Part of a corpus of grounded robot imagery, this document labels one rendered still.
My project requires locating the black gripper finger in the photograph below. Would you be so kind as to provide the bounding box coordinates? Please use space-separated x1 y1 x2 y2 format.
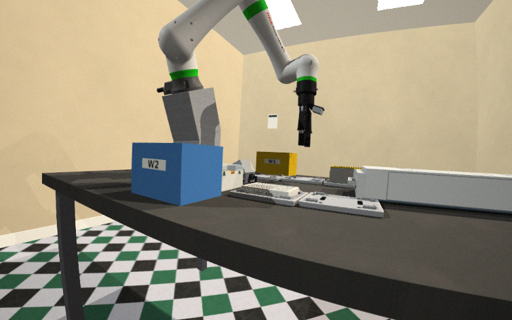
304 111 312 147
297 106 310 146

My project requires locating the blue box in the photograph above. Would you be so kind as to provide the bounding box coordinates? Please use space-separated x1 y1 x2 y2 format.
132 142 223 206

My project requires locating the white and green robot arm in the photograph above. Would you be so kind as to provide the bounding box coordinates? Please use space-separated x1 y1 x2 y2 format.
157 0 319 95

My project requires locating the yellow bin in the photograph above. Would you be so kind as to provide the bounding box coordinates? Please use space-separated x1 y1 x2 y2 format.
256 151 297 176

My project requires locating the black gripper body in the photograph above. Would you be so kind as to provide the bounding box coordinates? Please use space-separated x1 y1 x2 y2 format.
298 93 315 115

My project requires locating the yellow plate with grid of dark holes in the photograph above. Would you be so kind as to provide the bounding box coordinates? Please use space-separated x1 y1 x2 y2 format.
329 166 362 184

